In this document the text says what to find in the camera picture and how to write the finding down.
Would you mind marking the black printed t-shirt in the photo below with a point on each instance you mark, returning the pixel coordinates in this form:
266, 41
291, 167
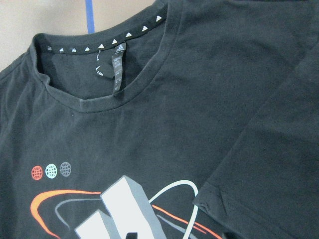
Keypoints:
193, 119

